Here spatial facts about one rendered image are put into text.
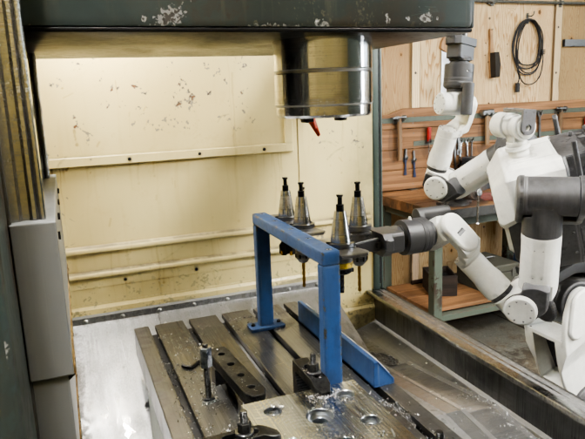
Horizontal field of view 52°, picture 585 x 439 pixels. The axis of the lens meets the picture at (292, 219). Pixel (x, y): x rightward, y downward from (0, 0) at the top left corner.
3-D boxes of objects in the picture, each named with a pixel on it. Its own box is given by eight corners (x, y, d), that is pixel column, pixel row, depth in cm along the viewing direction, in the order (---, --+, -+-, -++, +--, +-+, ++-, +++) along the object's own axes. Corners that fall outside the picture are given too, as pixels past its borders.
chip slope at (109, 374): (330, 344, 223) (328, 277, 218) (440, 440, 159) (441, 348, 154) (79, 394, 192) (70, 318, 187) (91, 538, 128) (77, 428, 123)
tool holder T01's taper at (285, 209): (275, 215, 159) (274, 190, 158) (290, 212, 161) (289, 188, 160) (282, 218, 155) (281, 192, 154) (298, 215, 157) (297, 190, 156)
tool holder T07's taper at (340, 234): (327, 239, 129) (326, 210, 128) (346, 238, 131) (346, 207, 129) (334, 245, 125) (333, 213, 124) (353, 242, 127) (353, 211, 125)
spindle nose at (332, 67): (259, 118, 101) (256, 44, 99) (339, 113, 109) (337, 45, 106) (305, 119, 87) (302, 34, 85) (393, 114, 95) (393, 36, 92)
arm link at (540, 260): (557, 304, 151) (564, 224, 143) (553, 331, 141) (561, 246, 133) (509, 298, 156) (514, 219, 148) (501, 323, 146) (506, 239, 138)
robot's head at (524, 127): (517, 137, 157) (520, 107, 155) (538, 140, 149) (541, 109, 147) (496, 138, 155) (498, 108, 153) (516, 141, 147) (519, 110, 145)
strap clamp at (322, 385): (308, 404, 125) (305, 338, 122) (335, 436, 113) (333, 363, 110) (293, 408, 124) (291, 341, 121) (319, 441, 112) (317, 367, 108)
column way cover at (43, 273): (88, 433, 117) (57, 173, 107) (107, 625, 74) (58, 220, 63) (62, 439, 116) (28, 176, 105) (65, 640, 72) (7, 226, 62)
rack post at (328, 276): (347, 386, 132) (344, 257, 126) (359, 397, 127) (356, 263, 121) (305, 395, 128) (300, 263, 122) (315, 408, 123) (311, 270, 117)
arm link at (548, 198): (573, 226, 141) (578, 172, 136) (576, 241, 133) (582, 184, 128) (521, 224, 145) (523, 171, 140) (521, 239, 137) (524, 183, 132)
